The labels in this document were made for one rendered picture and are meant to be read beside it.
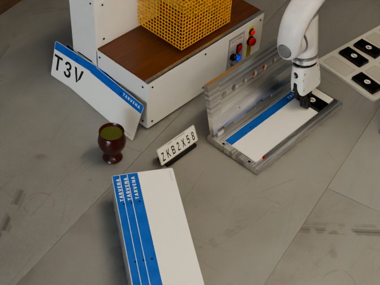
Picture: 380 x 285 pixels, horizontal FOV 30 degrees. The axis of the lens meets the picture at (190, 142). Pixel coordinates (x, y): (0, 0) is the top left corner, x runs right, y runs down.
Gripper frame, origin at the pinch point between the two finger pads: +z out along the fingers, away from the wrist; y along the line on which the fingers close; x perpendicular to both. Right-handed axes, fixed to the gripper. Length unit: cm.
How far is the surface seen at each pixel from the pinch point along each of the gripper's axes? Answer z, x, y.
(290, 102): 1.6, 4.9, -1.1
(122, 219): -6, 0, -79
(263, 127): 1.9, 3.6, -16.9
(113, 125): -12, 28, -56
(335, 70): 2.6, 5.4, 25.0
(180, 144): -2.1, 15.2, -42.6
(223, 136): 0.4, 9.5, -29.4
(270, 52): -15.8, 11.7, -2.7
